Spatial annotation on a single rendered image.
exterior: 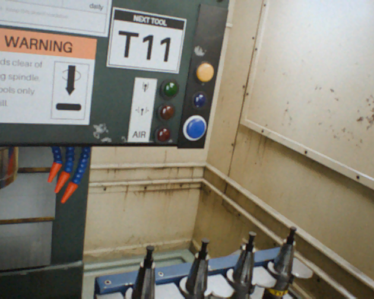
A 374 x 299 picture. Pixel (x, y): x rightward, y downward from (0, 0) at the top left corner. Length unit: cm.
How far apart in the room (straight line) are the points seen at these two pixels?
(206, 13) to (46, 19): 20
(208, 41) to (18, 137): 27
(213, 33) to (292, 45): 93
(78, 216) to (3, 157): 72
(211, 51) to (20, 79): 25
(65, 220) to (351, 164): 91
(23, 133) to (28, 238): 84
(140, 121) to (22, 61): 16
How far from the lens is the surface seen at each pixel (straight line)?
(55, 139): 50
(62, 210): 132
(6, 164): 67
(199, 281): 76
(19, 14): 47
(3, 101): 48
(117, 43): 49
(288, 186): 145
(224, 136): 176
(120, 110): 51
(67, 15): 48
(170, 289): 79
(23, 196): 123
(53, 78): 48
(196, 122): 55
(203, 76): 54
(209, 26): 54
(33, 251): 134
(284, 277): 89
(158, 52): 51
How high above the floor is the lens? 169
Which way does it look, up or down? 17 degrees down
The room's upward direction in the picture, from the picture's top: 9 degrees clockwise
